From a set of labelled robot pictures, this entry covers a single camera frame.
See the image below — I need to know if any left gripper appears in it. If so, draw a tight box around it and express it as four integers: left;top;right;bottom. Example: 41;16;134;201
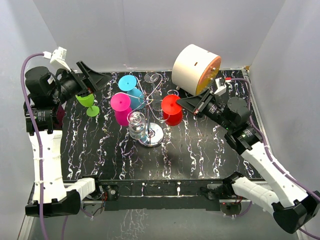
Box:
50;60;112;105

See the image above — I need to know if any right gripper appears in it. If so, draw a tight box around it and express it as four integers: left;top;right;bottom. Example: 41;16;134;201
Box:
176;88;234;131

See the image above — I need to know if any green wine glass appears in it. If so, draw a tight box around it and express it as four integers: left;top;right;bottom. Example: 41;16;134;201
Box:
75;94;100;117

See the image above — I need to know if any red wine glass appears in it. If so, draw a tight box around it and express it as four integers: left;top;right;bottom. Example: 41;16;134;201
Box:
161;94;183;126

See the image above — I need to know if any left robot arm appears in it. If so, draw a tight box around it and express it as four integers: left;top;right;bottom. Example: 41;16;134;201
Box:
22;61;112;218

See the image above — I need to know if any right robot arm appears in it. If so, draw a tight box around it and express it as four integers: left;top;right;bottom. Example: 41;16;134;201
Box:
176;89;320;234

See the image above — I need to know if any cyan wine glass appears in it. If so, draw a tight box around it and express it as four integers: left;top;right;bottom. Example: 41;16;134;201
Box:
118;74;145;110

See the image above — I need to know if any pink wine glass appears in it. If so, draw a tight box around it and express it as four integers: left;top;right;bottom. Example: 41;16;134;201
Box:
110;92;132;127

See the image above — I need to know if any chrome wine glass rack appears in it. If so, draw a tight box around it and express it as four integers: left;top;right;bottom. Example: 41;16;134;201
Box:
127;73;165;148

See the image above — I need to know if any clear tumbler glass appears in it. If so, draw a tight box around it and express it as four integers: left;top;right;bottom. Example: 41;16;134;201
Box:
128;111;147;140

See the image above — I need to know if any white cylindrical stool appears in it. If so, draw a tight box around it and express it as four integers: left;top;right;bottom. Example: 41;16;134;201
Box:
171;44;222;96

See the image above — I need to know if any clear champagne flute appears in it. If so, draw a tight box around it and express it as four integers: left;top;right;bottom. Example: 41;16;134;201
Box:
144;72;162;112

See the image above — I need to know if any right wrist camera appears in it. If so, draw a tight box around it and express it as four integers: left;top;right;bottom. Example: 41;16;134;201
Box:
214;77;231;97

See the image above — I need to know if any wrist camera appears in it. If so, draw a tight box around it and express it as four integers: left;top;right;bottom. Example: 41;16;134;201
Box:
214;77;231;97
50;46;71;72

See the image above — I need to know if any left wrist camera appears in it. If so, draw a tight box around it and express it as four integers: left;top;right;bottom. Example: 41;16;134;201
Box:
50;46;71;72

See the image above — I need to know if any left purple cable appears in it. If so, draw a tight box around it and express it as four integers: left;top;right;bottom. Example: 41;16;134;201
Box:
20;51;70;240

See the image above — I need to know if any black base frame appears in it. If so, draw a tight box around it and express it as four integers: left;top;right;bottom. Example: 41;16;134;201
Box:
82;179;248;211

